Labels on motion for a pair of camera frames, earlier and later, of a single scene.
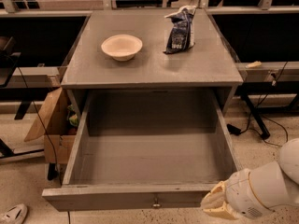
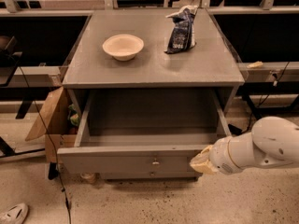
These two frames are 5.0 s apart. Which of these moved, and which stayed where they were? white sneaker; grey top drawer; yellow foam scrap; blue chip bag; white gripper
Moved: grey top drawer; white gripper
Stayed: yellow foam scrap; white sneaker; blue chip bag
